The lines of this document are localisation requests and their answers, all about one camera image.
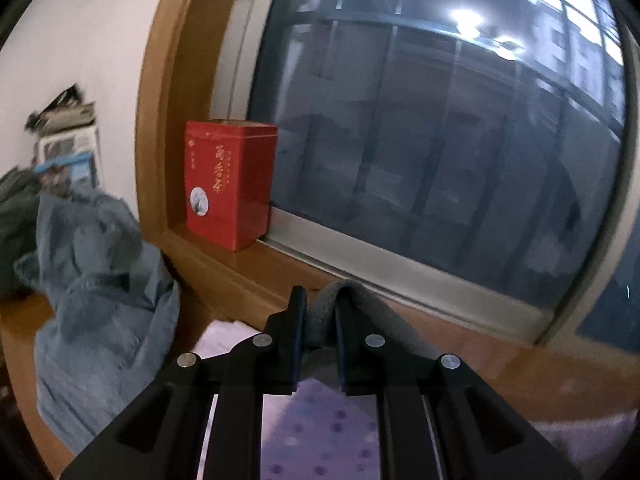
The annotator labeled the blue denim garment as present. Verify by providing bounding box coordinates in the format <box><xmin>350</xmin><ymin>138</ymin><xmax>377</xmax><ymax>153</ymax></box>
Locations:
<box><xmin>15</xmin><ymin>187</ymin><xmax>181</xmax><ymax>453</ymax></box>

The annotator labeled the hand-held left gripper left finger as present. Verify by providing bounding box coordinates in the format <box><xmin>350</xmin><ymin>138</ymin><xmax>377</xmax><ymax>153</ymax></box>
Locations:
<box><xmin>60</xmin><ymin>286</ymin><xmax>308</xmax><ymax>480</ymax></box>

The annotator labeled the purple dotted bed sheet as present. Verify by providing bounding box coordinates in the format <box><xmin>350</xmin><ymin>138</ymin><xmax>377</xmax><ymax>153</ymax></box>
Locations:
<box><xmin>197</xmin><ymin>377</ymin><xmax>446</xmax><ymax>480</ymax></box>

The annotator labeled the red tin box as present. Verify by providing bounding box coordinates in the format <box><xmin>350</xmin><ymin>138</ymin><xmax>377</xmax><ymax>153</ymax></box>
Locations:
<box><xmin>184</xmin><ymin>119</ymin><xmax>278</xmax><ymax>252</ymax></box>

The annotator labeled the dark green cloth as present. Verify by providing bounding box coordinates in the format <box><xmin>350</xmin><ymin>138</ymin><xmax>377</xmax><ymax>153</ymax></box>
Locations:
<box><xmin>0</xmin><ymin>167</ymin><xmax>43</xmax><ymax>298</ymax></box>

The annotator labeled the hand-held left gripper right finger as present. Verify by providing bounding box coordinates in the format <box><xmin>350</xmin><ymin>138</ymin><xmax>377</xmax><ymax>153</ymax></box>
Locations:
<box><xmin>333</xmin><ymin>291</ymin><xmax>583</xmax><ymax>480</ymax></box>

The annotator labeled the glass window with pale frame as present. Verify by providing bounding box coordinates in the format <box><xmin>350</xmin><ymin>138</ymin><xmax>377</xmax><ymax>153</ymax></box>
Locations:
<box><xmin>210</xmin><ymin>0</ymin><xmax>631</xmax><ymax>346</ymax></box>

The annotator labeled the white cloth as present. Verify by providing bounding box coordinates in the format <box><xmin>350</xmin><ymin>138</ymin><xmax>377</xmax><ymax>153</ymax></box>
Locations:
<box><xmin>530</xmin><ymin>405</ymin><xmax>640</xmax><ymax>476</ymax></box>

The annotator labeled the grey garment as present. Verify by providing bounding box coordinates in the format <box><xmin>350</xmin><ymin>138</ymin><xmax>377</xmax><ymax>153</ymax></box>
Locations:
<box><xmin>300</xmin><ymin>280</ymin><xmax>441</xmax><ymax>386</ymax></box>

